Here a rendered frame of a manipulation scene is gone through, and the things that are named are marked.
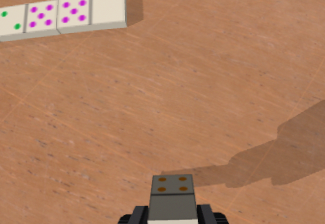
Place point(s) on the white domino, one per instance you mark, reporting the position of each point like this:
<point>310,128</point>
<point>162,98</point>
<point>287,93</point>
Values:
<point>89,15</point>
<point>30,20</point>
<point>172,200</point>

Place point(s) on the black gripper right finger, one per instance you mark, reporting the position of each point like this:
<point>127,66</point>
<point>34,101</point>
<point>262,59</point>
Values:
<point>207,216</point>

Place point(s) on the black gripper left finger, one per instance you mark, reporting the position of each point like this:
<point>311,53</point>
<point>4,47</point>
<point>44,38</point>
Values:
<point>138,216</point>

